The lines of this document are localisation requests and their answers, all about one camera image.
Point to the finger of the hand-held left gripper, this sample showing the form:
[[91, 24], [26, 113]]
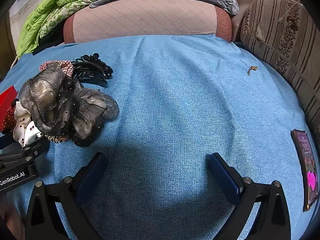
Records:
[[32, 151], [5, 143]]

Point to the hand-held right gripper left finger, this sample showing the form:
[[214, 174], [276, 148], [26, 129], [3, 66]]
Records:
[[91, 177]]

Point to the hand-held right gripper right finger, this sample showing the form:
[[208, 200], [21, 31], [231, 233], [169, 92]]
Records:
[[222, 177]]

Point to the white dotted scrunchie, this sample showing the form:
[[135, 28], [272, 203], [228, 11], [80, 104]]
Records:
[[23, 130]]

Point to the leopard print scrunchie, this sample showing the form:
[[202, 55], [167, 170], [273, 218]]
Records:
[[56, 138]]

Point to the red box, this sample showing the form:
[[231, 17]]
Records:
[[8, 93]]

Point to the grey organza hair bow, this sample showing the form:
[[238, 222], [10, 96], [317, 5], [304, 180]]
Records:
[[50, 97]]

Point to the red checked scrunchie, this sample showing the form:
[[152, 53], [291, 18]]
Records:
[[67, 66]]

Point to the person's left hand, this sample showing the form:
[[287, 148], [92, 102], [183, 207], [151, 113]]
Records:
[[13, 220]]

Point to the red dotted scrunchie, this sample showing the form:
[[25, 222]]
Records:
[[8, 116]]

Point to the smartphone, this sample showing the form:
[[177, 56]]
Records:
[[308, 170]]

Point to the blue blanket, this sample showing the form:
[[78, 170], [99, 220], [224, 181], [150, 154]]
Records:
[[175, 92]]

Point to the black hair claw clip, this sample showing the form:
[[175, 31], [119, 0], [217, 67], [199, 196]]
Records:
[[97, 72]]

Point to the green quilted blanket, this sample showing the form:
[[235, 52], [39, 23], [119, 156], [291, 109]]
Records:
[[50, 12]]

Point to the striped floral cushion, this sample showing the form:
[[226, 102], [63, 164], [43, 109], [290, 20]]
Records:
[[275, 30]]

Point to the pink quilted cushion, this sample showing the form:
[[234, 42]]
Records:
[[145, 17]]

